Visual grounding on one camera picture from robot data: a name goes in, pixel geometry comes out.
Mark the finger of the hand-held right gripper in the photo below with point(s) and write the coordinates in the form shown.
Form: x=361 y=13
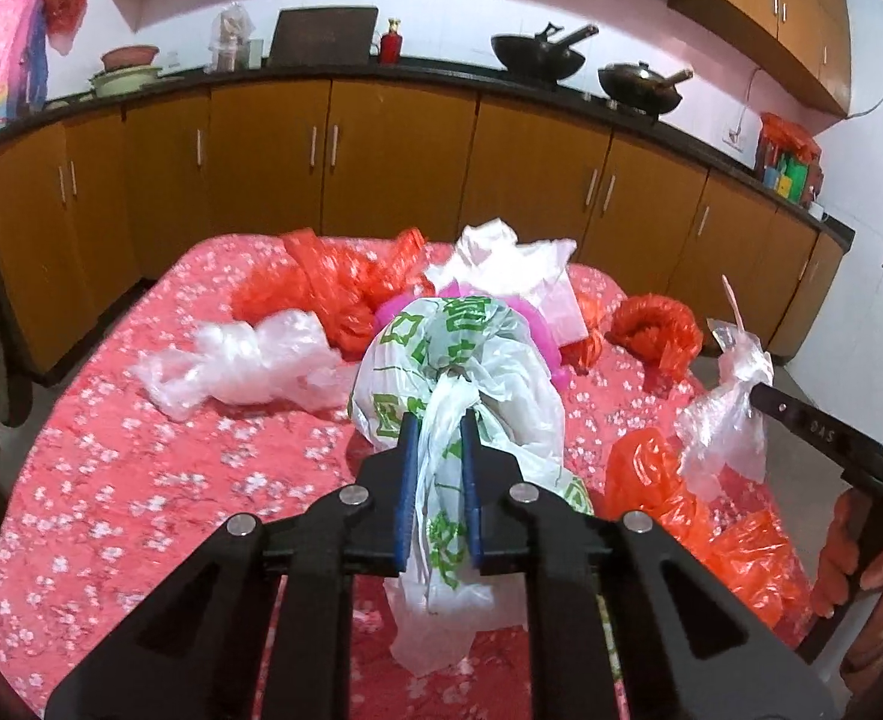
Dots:
x=816 y=431

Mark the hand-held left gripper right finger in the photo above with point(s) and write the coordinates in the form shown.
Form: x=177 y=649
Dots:
x=470 y=487

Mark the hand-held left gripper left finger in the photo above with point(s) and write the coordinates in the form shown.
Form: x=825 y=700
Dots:
x=409 y=480

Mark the clear plastic bag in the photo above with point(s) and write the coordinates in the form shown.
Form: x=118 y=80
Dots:
x=261 y=360
x=719 y=435

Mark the white green-print plastic bag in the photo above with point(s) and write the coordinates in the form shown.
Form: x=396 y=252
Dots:
x=426 y=345

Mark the pink plastic bag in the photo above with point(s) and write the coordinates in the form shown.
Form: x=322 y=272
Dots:
x=539 y=330

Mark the person's right forearm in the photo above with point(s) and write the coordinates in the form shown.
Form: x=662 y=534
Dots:
x=880 y=690

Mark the person's right hand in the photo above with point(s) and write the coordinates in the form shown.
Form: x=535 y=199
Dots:
x=835 y=570

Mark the orange-red plastic bag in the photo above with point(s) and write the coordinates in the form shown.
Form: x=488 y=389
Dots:
x=644 y=487
x=756 y=570

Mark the small red plastic bag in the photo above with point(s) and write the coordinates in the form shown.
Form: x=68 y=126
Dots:
x=588 y=345

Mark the knotted red plastic bag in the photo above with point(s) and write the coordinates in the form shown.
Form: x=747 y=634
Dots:
x=655 y=334

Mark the large red plastic bag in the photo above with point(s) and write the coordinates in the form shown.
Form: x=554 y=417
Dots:
x=321 y=285

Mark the small white cup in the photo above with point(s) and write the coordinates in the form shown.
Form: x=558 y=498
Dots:
x=820 y=211

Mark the red floral bedsheet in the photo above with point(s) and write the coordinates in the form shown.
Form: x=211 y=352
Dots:
x=149 y=502

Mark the wooden base cabinets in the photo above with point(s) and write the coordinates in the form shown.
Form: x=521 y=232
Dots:
x=411 y=165

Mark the black wok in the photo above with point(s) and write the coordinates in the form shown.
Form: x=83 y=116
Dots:
x=535 y=56
x=640 y=86

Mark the black countertop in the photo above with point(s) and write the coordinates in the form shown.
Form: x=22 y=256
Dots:
x=426 y=73

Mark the red bottle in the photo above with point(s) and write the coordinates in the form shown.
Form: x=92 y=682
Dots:
x=390 y=45

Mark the black board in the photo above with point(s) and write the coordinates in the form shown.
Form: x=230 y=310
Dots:
x=321 y=34

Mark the clear bag with jars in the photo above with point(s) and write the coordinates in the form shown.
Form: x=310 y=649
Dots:
x=233 y=37

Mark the pale green pot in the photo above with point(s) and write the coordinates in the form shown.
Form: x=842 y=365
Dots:
x=123 y=82

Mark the pink bowl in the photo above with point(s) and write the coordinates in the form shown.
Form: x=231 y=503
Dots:
x=130 y=58

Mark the hanging red plastic bag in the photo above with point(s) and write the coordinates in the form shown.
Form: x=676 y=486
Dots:
x=63 y=4

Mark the white wall socket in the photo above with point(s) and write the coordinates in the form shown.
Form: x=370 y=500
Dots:
x=734 y=139

